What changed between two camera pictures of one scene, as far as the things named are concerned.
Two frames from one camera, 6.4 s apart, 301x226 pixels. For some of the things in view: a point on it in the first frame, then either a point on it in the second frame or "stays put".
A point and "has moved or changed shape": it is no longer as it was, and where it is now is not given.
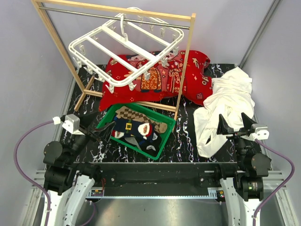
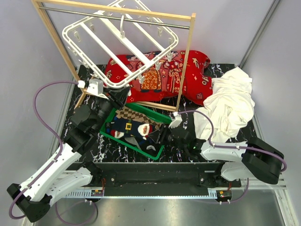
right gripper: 248,123 → 164,130
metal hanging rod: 112,18 stays put
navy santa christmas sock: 124,127 stays put
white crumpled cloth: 230,97 stays put
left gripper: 104,133 → 118,97
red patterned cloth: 156,75 stays put
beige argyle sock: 125,112 stays put
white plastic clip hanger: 125,48 has moved or changed shape
